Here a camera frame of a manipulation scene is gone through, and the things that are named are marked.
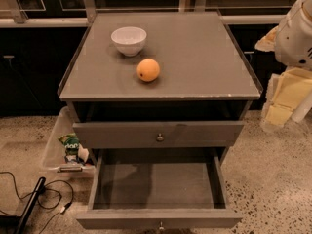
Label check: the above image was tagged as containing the black cable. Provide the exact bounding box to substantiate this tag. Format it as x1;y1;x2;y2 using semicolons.
0;171;75;234

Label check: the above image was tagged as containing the white ceramic bowl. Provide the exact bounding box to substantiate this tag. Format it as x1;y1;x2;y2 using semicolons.
111;26;147;57

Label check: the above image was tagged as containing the orange fruit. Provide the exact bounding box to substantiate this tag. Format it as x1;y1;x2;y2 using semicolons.
136;58;160;82

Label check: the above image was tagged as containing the grey top drawer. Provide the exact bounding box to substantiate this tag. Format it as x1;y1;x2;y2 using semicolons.
73;121;243;149

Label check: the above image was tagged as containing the white packet in bin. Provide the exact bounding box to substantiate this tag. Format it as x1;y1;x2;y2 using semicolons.
78;145;89;163

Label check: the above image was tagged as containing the clear plastic bin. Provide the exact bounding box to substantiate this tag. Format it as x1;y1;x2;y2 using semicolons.
41;106;95;178

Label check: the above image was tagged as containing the grey drawer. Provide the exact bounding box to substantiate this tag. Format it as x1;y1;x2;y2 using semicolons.
77;155;242;231
73;121;243;149

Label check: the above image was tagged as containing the black bar on floor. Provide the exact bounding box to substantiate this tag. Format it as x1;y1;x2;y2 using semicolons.
14;176;46;234

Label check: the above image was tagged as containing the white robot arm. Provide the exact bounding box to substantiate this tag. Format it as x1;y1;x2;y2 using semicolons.
255;0;312;127

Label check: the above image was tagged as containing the grey drawer cabinet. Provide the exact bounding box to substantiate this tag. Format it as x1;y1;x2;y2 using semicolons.
57;11;263;168

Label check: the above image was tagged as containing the green snack bag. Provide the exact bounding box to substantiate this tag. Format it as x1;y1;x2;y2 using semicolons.
58;133;80;163

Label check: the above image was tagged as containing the white post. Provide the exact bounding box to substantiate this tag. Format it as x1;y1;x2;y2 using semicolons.
292;92;312;123

